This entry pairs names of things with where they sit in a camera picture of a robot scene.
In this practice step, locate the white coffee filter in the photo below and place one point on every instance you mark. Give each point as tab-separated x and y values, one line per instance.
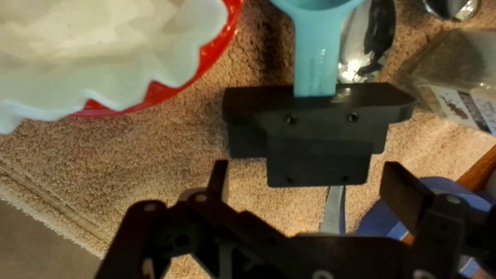
94	52

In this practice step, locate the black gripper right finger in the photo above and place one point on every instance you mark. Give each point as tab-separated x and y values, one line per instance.
439	233

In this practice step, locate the red bowl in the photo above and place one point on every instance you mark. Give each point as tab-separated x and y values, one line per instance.
211	52

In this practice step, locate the metal spoon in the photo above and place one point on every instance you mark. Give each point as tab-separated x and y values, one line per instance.
362	47

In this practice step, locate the beige towel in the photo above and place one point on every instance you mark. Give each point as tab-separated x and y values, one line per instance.
129	156

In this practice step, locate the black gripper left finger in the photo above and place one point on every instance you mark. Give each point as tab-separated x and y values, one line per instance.
156	233

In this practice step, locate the glass salt shaker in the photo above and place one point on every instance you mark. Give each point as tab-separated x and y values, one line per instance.
455	88

